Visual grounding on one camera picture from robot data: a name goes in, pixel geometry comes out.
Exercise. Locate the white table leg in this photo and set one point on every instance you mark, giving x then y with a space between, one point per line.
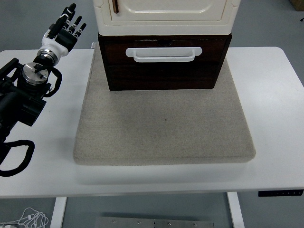
58 212
235 210

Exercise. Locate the cream plastic cabinet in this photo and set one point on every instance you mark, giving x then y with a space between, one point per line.
166 26

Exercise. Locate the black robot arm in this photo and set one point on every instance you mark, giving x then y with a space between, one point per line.
26 102

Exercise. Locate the beige fabric mat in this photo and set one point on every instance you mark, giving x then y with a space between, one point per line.
166 123

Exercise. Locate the black table control panel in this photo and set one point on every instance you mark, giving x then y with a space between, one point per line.
280 192

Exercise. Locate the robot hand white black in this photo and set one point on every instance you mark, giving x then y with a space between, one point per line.
53 44

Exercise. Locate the small white table bracket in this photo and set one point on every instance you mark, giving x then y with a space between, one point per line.
93 45

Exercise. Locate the cardboard box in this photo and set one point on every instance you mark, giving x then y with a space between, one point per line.
298 4

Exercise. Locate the white charger plug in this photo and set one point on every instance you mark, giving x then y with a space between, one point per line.
7 225

